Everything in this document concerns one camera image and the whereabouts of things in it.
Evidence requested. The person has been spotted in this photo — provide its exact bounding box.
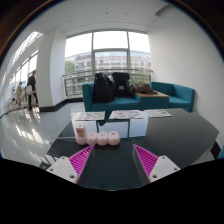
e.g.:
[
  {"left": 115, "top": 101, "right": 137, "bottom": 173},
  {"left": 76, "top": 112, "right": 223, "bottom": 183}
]
[
  {"left": 27, "top": 70, "right": 39, "bottom": 111},
  {"left": 15, "top": 81, "right": 25, "bottom": 108}
]

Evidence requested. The pink power strip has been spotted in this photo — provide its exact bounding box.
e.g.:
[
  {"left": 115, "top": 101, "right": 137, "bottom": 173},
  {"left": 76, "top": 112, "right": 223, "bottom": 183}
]
[{"left": 75, "top": 130, "right": 121, "bottom": 147}]

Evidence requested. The printed sticker sheet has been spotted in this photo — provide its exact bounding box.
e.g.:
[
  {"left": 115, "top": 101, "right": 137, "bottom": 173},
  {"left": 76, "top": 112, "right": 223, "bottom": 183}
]
[
  {"left": 143, "top": 108, "right": 173, "bottom": 119},
  {"left": 108, "top": 109, "right": 145, "bottom": 120},
  {"left": 73, "top": 111, "right": 106, "bottom": 122}
]

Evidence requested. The wooden sofa table top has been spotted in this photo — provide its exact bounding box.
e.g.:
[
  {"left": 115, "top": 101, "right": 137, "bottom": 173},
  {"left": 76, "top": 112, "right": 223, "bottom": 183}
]
[{"left": 135, "top": 90, "right": 170, "bottom": 99}]

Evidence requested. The teal sofa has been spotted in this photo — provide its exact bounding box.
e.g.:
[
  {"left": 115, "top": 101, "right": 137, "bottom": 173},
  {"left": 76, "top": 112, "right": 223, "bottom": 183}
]
[{"left": 81, "top": 81, "right": 196, "bottom": 113}]

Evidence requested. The large black backpack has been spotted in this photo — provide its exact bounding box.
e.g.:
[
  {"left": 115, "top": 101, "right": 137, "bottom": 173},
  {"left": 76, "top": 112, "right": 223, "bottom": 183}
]
[{"left": 92, "top": 72, "right": 116, "bottom": 104}]

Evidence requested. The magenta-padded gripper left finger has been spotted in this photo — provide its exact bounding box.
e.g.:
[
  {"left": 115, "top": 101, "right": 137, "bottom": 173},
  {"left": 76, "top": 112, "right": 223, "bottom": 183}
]
[{"left": 46, "top": 144, "right": 95, "bottom": 185}]

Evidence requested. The brown jacket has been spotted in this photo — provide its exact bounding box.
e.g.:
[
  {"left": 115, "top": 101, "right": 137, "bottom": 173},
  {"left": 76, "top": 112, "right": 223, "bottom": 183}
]
[{"left": 129, "top": 82, "right": 155, "bottom": 95}]

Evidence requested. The black backpack with white label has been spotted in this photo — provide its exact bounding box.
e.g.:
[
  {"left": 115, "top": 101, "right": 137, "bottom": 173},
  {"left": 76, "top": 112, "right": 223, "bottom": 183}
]
[{"left": 111, "top": 71, "right": 132, "bottom": 98}]

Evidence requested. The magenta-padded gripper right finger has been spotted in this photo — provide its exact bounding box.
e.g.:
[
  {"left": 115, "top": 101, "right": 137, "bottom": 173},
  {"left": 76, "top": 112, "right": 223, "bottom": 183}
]
[{"left": 131, "top": 143, "right": 182, "bottom": 187}]

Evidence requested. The metal window railing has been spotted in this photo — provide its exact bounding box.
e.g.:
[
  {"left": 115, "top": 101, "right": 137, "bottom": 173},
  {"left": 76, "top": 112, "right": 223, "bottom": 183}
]
[{"left": 61, "top": 68, "right": 154, "bottom": 98}]

